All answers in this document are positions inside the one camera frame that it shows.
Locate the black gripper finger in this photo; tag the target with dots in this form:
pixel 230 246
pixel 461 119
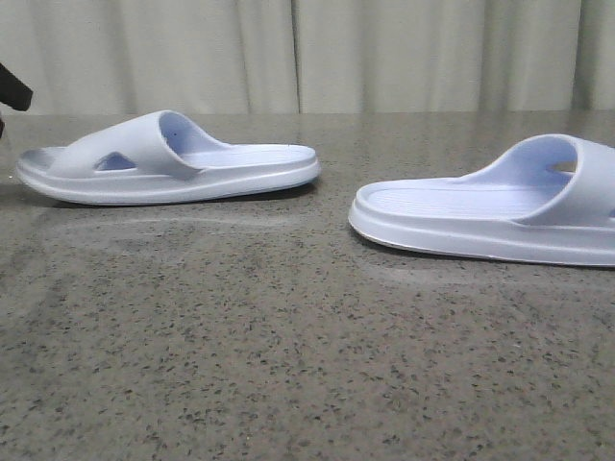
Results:
pixel 13 92

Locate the light blue slipper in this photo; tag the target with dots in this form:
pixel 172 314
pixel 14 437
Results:
pixel 547 199
pixel 162 158

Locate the grey-white curtain backdrop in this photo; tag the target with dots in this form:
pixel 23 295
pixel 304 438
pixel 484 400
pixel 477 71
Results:
pixel 104 57

